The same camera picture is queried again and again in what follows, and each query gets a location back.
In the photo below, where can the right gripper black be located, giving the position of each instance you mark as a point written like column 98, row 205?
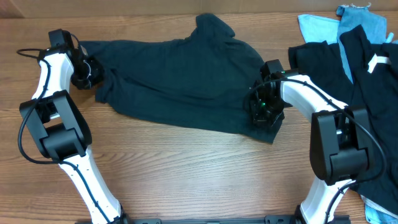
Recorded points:
column 265, row 116

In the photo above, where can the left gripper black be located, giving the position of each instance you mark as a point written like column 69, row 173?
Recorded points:
column 98, row 68

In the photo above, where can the dark green t-shirt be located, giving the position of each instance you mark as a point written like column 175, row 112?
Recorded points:
column 196, row 82

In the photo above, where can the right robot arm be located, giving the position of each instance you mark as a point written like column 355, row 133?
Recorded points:
column 340, row 148

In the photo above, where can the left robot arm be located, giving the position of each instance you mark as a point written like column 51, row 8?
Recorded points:
column 60, row 131

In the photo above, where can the light blue shirt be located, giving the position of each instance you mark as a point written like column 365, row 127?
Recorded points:
column 318, row 29

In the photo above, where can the black t-shirt pile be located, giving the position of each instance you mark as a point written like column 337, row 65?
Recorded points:
column 374, row 85

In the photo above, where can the blue denim garment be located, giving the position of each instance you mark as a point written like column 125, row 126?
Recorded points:
column 375, row 27

